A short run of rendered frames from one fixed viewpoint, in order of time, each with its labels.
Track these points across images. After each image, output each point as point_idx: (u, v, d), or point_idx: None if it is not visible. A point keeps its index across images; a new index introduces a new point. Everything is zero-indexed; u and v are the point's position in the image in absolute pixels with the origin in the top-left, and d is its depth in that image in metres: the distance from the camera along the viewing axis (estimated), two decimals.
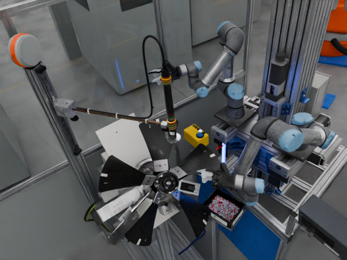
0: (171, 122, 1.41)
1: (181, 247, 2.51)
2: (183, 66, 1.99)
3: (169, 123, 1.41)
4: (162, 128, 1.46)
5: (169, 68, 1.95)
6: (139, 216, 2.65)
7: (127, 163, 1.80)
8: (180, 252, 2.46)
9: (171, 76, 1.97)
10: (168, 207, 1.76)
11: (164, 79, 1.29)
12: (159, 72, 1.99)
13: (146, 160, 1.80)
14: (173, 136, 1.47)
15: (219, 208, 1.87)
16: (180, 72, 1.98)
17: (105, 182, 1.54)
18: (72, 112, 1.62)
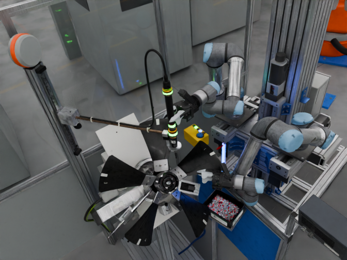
0: (172, 131, 1.45)
1: (181, 247, 2.51)
2: (200, 92, 1.49)
3: (170, 132, 1.45)
4: (163, 137, 1.50)
5: (188, 99, 1.43)
6: (139, 216, 2.65)
7: (127, 163, 1.80)
8: (180, 252, 2.46)
9: (191, 108, 1.45)
10: (168, 207, 1.76)
11: (166, 90, 1.33)
12: (175, 111, 1.44)
13: (146, 160, 1.80)
14: (174, 144, 1.51)
15: (219, 208, 1.87)
16: (200, 100, 1.48)
17: (105, 183, 1.54)
18: (76, 120, 1.66)
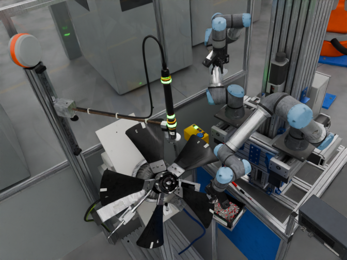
0: (171, 122, 1.41)
1: (181, 247, 2.51)
2: (214, 44, 1.68)
3: (169, 123, 1.41)
4: (162, 128, 1.46)
5: (213, 61, 1.73)
6: (139, 216, 2.65)
7: (127, 163, 1.80)
8: (180, 252, 2.46)
9: (221, 59, 1.74)
10: (168, 207, 1.76)
11: (164, 79, 1.29)
12: (214, 65, 1.81)
13: (146, 160, 1.80)
14: (173, 136, 1.47)
15: (219, 208, 1.87)
16: (220, 49, 1.69)
17: (136, 130, 1.63)
18: (72, 112, 1.62)
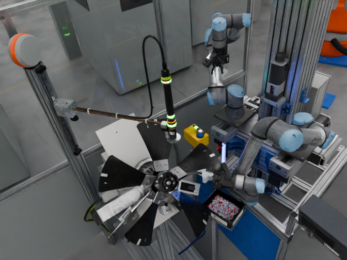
0: (171, 122, 1.41)
1: (181, 247, 2.51)
2: (214, 44, 1.68)
3: (169, 123, 1.41)
4: (162, 128, 1.46)
5: (213, 61, 1.73)
6: (139, 216, 2.65)
7: (127, 163, 1.80)
8: (180, 252, 2.46)
9: (221, 59, 1.74)
10: (168, 207, 1.76)
11: (164, 79, 1.29)
12: (214, 66, 1.81)
13: (146, 160, 1.80)
14: (173, 136, 1.47)
15: (219, 208, 1.87)
16: (220, 49, 1.69)
17: (147, 126, 1.66)
18: (72, 112, 1.62)
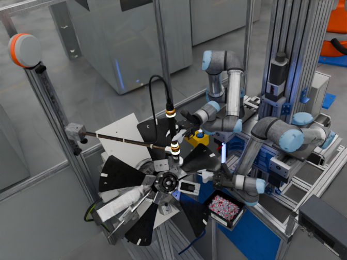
0: (175, 148, 1.53)
1: (181, 247, 2.51)
2: (201, 111, 1.58)
3: (173, 149, 1.53)
4: (167, 153, 1.58)
5: (190, 119, 1.51)
6: (139, 216, 2.65)
7: (127, 163, 1.80)
8: (180, 252, 2.46)
9: (193, 127, 1.54)
10: (168, 207, 1.76)
11: (168, 111, 1.41)
12: (178, 129, 1.52)
13: (146, 160, 1.80)
14: (176, 160, 1.59)
15: (219, 208, 1.87)
16: (201, 119, 1.56)
17: (147, 126, 1.66)
18: (82, 135, 1.74)
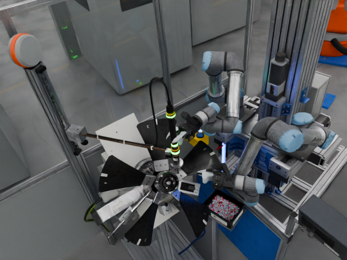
0: (175, 149, 1.54)
1: (181, 247, 2.51)
2: (201, 113, 1.59)
3: (173, 150, 1.54)
4: (167, 155, 1.58)
5: (190, 121, 1.52)
6: (139, 216, 2.65)
7: (127, 163, 1.80)
8: (180, 252, 2.46)
9: (193, 129, 1.54)
10: (168, 207, 1.76)
11: (169, 113, 1.42)
12: (178, 131, 1.53)
13: (146, 160, 1.80)
14: (176, 162, 1.60)
15: (219, 208, 1.87)
16: (201, 122, 1.57)
17: (147, 126, 1.66)
18: (82, 137, 1.75)
